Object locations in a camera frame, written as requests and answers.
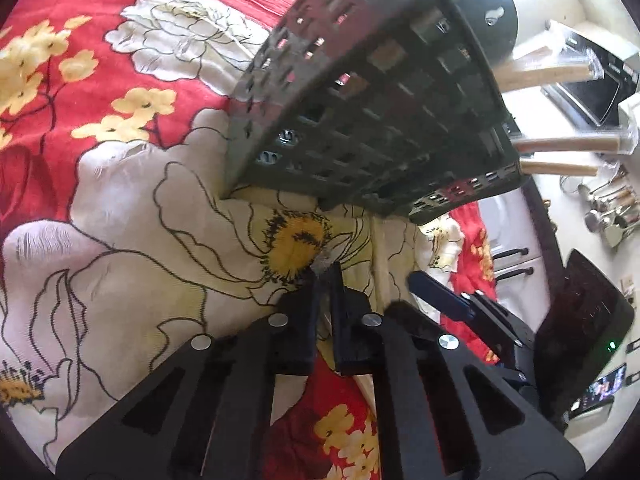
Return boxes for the hanging steel ladles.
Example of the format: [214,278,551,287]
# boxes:
[560,162,639,250]

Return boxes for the wrapped chopsticks in basket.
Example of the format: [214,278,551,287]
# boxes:
[520,158,599,177]

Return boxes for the smartphone with lit screen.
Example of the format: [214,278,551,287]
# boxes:
[570,364,627,418]

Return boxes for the black perforated utensil basket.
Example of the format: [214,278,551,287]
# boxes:
[221,0,525,224]

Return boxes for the white lower kitchen cabinets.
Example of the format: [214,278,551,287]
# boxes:
[478,180,565,330]

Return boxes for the black range hood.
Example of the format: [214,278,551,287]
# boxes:
[542,32,639,130]

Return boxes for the red floral bed cover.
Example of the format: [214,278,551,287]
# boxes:
[1,0,496,471]

